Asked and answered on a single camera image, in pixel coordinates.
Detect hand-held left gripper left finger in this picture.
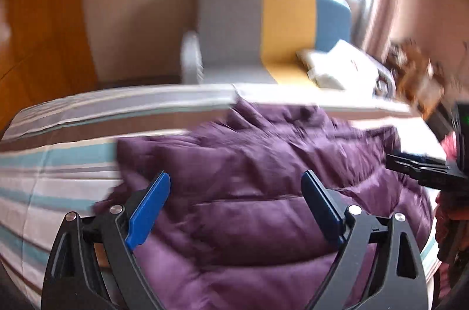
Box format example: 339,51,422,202
41,171,171,310

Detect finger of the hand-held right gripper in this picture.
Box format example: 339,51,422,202
386,153,451,183

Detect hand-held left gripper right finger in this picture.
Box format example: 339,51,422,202
301,170,429,310

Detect purple down jacket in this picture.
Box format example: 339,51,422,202
93,99,434,310

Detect pink cloth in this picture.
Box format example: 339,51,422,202
441,133,459,160

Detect wicker chair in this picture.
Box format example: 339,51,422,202
394,42,449,114

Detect grey striped cushion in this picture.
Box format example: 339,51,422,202
373,71,395,96

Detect striped bed quilt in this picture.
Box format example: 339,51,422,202
0,83,453,310

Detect white printed pillow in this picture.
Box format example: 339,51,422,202
296,39,386,91

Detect grey yellow blue headboard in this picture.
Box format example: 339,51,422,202
196,0,353,86

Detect wooden wardrobe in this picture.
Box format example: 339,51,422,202
0,0,99,135

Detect white bedside rail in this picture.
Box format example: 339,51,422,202
180,31,205,84

